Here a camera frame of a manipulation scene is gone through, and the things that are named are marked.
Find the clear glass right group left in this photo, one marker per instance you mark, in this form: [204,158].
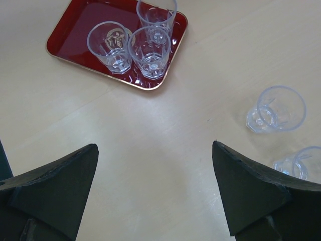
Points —
[278,109]

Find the clear glass group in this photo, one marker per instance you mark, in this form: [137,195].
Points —
[278,109]
[304,164]

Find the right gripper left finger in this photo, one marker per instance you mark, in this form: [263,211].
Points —
[47,203]

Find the clear glass right group middle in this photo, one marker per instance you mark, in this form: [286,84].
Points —
[304,164]

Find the red lacquer tray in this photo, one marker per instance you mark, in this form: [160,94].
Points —
[68,41]

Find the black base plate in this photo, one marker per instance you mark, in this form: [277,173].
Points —
[5,169]

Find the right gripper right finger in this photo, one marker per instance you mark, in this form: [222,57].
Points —
[261,203]

